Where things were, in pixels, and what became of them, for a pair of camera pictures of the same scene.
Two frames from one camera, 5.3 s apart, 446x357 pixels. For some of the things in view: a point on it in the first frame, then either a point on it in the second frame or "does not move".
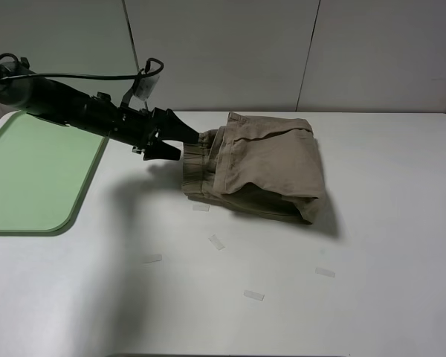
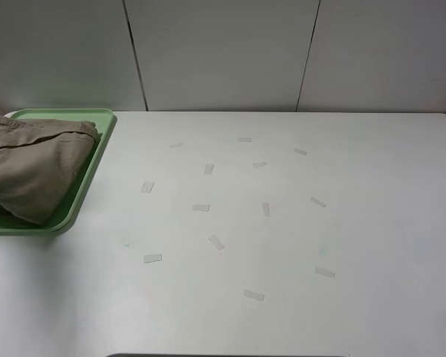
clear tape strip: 254,295 does not move
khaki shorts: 269,165 -> 30,164
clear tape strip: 216,242 does not move
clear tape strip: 201,207 does not move
